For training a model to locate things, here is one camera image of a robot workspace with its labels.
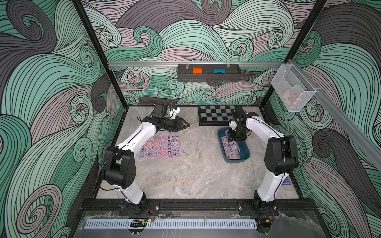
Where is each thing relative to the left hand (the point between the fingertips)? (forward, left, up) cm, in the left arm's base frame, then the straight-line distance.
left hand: (188, 124), depth 81 cm
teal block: (+34, -17, +13) cm, 40 cm away
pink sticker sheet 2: (-3, +18, -21) cm, 28 cm away
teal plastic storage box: (-3, -35, -19) cm, 40 cm away
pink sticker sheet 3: (-2, +10, -21) cm, 23 cm away
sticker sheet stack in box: (-7, -27, -15) cm, 31 cm away
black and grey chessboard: (+23, -21, -18) cm, 36 cm away
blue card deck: (-25, -55, -19) cm, 63 cm away
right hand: (-1, -30, -15) cm, 33 cm away
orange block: (+35, -6, +12) cm, 37 cm away
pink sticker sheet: (-5, +27, -21) cm, 34 cm away
